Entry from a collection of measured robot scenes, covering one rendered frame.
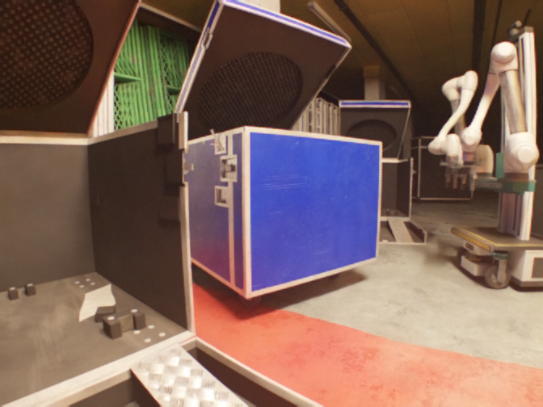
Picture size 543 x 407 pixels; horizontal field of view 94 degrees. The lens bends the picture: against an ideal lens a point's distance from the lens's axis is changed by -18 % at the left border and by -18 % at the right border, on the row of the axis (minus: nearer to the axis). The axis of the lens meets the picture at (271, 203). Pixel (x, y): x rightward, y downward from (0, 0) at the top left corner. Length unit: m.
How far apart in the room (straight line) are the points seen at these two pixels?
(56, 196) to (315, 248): 1.44
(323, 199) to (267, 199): 0.37
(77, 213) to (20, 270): 0.43
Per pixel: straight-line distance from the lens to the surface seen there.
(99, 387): 1.06
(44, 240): 1.89
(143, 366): 1.06
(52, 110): 1.82
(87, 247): 1.95
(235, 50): 2.04
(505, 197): 2.68
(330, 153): 1.71
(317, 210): 1.65
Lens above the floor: 0.76
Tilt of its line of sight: 6 degrees down
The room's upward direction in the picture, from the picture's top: straight up
